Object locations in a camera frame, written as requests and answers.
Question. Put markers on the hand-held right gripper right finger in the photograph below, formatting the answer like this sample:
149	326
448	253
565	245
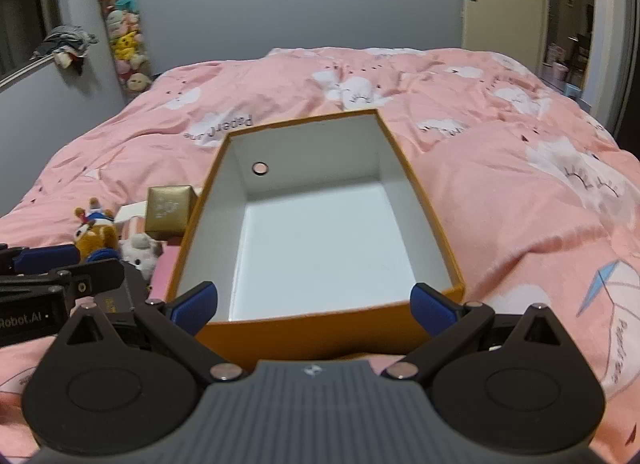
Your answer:
429	305

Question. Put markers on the grey crumpled clothes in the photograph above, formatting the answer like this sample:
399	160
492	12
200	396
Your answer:
67	44

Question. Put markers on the orange cardboard box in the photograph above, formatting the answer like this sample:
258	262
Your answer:
320	244

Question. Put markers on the white plush dog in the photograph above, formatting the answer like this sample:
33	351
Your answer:
140	251

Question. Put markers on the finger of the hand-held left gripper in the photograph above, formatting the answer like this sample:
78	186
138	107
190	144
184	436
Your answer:
95	280
47	259

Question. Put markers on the brown plush toy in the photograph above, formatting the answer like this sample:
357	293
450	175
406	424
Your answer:
97	236

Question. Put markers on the pink cloud print blanket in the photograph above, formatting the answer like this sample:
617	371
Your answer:
500	194

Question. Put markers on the pink pouch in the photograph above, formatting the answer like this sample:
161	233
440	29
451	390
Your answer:
162	274

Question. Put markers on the white door frame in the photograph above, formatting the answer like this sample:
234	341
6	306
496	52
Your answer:
607	19

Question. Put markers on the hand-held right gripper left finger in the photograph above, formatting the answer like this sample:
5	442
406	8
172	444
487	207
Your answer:
197	303

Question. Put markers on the gold gift box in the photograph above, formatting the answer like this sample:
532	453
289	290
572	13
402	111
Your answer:
167	209

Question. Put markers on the hanging plush toy holder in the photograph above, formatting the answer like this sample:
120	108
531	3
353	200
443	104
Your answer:
127	44

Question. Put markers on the dark window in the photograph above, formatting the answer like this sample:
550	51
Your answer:
20	4

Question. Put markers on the light blue stool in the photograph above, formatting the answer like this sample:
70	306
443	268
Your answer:
574	90

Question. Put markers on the white box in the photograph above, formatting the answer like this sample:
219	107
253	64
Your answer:
131	211

